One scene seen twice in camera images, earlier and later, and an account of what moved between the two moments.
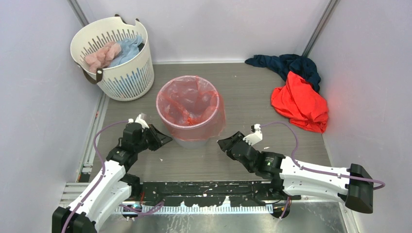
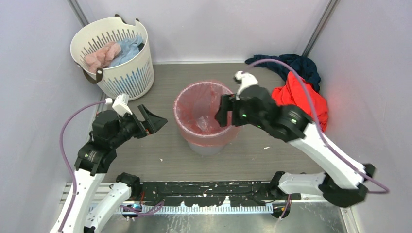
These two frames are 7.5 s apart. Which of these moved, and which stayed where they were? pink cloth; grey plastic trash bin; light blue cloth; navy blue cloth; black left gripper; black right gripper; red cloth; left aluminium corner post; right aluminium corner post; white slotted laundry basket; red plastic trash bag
Moved: black right gripper; black left gripper; red plastic trash bag; grey plastic trash bin
Stayed: right aluminium corner post; red cloth; pink cloth; light blue cloth; left aluminium corner post; navy blue cloth; white slotted laundry basket
